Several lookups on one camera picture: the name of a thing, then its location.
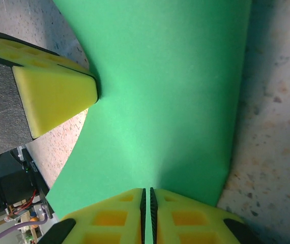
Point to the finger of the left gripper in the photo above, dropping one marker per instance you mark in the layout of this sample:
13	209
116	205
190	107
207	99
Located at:
56	99

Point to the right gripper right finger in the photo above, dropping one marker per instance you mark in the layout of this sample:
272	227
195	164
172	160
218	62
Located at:
190	221

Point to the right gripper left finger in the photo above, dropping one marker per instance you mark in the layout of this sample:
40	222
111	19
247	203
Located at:
109	218

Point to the green paper sheet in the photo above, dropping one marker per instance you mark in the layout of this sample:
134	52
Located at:
160	89

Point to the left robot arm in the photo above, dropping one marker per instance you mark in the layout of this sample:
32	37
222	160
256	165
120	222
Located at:
10	188

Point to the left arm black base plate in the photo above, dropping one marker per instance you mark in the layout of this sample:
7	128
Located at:
36	183

